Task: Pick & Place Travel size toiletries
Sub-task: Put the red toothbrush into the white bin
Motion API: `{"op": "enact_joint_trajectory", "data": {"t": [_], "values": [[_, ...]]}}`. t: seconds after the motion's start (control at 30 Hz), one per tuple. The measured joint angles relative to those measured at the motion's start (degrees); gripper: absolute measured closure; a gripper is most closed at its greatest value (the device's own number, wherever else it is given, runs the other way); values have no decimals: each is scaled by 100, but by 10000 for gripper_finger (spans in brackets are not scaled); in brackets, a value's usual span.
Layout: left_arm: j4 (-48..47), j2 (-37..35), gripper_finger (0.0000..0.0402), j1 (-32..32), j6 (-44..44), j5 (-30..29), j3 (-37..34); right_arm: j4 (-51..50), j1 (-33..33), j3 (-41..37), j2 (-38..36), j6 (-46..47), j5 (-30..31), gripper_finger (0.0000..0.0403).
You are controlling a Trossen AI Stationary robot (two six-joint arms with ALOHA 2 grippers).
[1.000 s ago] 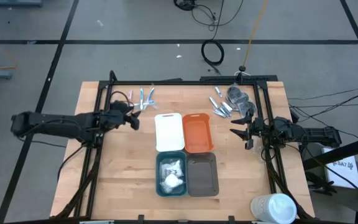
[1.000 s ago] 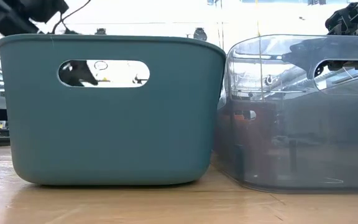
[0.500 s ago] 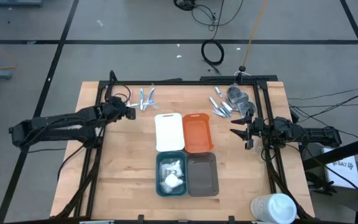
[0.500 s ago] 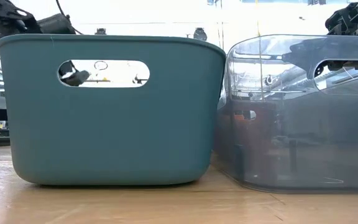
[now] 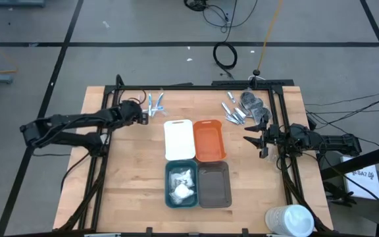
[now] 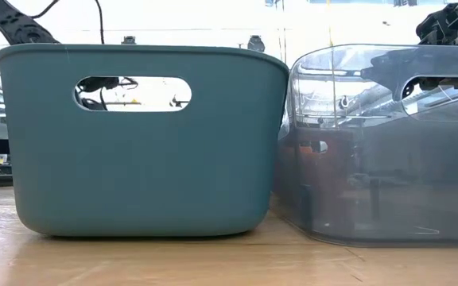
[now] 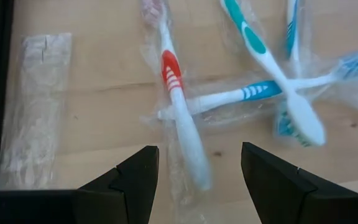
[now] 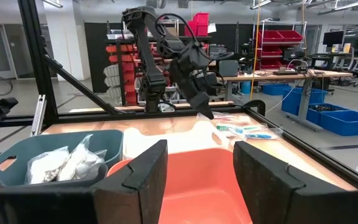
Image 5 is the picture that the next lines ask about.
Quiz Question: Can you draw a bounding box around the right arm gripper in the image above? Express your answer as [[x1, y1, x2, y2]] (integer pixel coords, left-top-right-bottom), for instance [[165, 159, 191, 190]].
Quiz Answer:
[[242, 121, 281, 160]]

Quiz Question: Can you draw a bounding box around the white labelled box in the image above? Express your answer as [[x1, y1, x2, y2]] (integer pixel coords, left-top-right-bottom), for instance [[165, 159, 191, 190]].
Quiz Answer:
[[340, 156, 379, 201]]

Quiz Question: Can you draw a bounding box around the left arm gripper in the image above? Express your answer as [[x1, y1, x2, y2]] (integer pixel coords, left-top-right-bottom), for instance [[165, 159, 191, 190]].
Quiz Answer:
[[118, 99, 150, 128]]

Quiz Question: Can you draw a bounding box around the black tangled floor cable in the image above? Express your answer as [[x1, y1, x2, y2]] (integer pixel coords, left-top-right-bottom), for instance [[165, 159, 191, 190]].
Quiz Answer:
[[183, 0, 259, 34]]

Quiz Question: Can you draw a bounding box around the teal plastic bin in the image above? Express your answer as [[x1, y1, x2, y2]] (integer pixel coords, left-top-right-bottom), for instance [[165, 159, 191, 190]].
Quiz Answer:
[[164, 159, 199, 209]]

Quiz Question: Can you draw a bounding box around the orange plastic bin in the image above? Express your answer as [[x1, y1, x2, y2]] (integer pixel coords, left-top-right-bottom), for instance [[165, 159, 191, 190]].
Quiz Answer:
[[193, 119, 228, 163]]

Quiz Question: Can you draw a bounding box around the translucent grey plastic bin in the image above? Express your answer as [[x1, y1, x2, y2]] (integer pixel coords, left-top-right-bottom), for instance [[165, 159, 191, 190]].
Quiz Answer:
[[197, 161, 233, 209]]

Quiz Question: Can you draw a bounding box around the thick black floor cable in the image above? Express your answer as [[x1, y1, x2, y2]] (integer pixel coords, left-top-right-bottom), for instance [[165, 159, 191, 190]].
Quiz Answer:
[[307, 92, 379, 125]]

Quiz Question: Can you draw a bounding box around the black knob stand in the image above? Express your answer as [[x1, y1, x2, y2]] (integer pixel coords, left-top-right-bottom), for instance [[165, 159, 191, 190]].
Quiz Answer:
[[251, 68, 265, 87]]

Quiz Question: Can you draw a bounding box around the black coiled cable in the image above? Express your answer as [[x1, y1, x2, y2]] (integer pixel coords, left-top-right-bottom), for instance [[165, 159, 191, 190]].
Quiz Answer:
[[212, 41, 239, 80]]

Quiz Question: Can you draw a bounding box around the black disc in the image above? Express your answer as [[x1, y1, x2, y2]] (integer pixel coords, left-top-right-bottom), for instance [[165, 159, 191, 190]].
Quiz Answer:
[[245, 98, 265, 116], [251, 107, 273, 125], [240, 91, 260, 107]]

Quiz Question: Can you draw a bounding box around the grey floor plate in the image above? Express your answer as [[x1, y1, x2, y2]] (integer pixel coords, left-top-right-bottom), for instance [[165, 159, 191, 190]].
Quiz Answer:
[[0, 0, 45, 8]]

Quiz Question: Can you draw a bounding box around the black metal beam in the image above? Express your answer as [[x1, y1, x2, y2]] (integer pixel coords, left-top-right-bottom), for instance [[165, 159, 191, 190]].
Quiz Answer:
[[319, 141, 379, 180]]

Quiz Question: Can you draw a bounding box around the yellow floor cable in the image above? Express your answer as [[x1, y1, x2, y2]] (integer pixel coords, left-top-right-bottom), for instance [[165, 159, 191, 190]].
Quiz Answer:
[[257, 0, 284, 72]]

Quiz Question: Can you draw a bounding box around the thin black floor cable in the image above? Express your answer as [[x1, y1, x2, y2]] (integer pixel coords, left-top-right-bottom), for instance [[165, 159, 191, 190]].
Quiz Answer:
[[304, 90, 379, 107]]

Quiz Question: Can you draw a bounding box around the white plastic bin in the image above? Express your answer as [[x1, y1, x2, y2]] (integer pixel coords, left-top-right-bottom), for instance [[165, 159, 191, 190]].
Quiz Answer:
[[163, 118, 197, 161]]

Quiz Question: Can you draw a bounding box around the white plastic cup stack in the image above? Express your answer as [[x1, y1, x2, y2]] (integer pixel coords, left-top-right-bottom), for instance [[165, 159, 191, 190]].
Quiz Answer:
[[264, 203, 315, 237]]

